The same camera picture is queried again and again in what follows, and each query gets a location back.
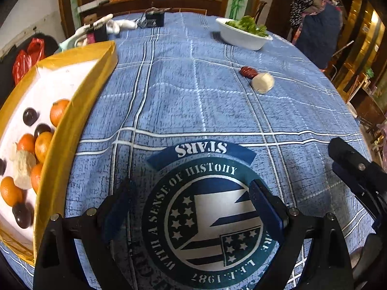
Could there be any dark plum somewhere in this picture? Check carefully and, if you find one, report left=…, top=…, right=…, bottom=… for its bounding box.
left=34, top=123, right=51, bottom=139
left=23, top=107, right=39, bottom=126
left=0, top=159, right=7, bottom=175
left=12, top=203, right=33, bottom=229

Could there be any orange tangerine bottom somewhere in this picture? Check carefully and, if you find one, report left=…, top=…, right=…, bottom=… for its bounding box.
left=30, top=163, right=43, bottom=193

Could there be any large white yam chunk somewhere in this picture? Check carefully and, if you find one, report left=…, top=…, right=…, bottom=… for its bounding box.
left=13, top=150, right=36, bottom=190

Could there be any dull orange tangerine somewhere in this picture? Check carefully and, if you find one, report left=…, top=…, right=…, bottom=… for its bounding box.
left=35, top=132, right=53, bottom=163

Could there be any red jujube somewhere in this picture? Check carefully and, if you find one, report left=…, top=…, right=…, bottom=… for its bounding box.
left=239, top=66, right=258, bottom=79

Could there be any yellow rimmed white tray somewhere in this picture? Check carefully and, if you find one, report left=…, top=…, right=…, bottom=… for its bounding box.
left=1, top=41, right=118, bottom=265

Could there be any black sofa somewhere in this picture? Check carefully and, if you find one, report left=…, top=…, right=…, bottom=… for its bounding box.
left=0, top=33, right=58, bottom=106

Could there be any blue checked tablecloth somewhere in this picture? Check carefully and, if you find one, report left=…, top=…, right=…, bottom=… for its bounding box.
left=0, top=12, right=374, bottom=290

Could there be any red plastic bag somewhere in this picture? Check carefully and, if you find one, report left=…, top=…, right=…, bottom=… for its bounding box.
left=12, top=37, right=45, bottom=85

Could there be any dark jar with cork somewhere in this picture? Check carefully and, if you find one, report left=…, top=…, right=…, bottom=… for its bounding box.
left=86, top=24, right=108, bottom=44

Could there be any white bowl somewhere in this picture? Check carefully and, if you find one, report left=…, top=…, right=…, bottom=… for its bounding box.
left=216, top=17, right=273, bottom=51

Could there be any person in apron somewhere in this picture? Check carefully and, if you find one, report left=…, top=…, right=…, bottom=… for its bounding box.
left=290, top=0, right=342, bottom=71

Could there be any green lettuce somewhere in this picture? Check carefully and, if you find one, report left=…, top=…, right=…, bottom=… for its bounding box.
left=226, top=16, right=268, bottom=37

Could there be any black box on table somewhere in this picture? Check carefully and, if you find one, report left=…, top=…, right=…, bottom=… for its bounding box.
left=145, top=10, right=165, bottom=28

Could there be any wooden sideboard counter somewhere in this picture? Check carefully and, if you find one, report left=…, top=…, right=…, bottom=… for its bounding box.
left=80, top=0, right=227, bottom=23

